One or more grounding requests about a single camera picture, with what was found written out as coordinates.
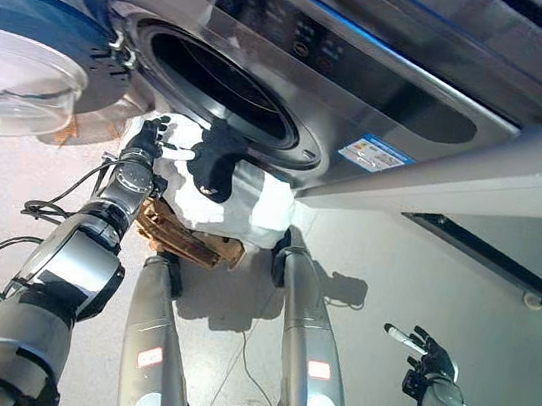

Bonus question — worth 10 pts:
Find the blue energy label sticker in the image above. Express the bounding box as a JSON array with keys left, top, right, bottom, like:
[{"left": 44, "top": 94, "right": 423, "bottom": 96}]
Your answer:
[{"left": 335, "top": 129, "right": 410, "bottom": 177}]

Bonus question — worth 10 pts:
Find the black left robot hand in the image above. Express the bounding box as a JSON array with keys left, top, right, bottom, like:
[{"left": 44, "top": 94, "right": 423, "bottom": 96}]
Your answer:
[{"left": 128, "top": 111, "right": 201, "bottom": 169}]

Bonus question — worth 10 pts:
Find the white garment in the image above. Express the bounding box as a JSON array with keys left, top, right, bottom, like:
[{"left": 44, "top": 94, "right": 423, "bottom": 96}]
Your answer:
[{"left": 115, "top": 105, "right": 307, "bottom": 255}]

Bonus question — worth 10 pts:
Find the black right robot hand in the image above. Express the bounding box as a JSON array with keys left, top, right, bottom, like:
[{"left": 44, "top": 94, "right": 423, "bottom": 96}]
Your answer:
[{"left": 373, "top": 321, "right": 465, "bottom": 406}]

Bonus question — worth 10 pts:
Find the silver left robot leg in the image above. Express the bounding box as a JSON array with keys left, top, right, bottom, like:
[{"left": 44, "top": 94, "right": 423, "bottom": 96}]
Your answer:
[{"left": 113, "top": 247, "right": 209, "bottom": 406}]

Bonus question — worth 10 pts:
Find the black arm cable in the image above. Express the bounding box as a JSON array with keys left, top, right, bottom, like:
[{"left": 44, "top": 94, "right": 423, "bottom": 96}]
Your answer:
[{"left": 0, "top": 139, "right": 122, "bottom": 316}]

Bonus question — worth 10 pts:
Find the woven wicker laundry basket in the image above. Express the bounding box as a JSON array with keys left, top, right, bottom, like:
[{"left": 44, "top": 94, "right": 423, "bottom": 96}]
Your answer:
[{"left": 129, "top": 193, "right": 251, "bottom": 274}]

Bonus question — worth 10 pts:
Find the thin floor cord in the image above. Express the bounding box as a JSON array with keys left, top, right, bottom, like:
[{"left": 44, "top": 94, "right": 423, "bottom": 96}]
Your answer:
[{"left": 209, "top": 324, "right": 287, "bottom": 406}]

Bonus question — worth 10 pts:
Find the black garment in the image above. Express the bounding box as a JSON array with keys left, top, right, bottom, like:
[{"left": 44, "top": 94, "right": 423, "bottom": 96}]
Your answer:
[{"left": 185, "top": 116, "right": 253, "bottom": 208}]

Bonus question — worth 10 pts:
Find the grey front-load washing machine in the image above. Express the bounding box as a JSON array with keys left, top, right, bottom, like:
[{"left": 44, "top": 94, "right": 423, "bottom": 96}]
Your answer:
[{"left": 18, "top": 0, "right": 541, "bottom": 232}]

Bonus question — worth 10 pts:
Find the black metal frame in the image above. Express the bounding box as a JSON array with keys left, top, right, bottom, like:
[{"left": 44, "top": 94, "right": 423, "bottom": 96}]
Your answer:
[{"left": 391, "top": 208, "right": 542, "bottom": 311}]

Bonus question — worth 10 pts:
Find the round glass washer door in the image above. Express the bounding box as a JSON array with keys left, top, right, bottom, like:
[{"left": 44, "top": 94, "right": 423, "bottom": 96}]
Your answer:
[{"left": 0, "top": 0, "right": 152, "bottom": 159}]

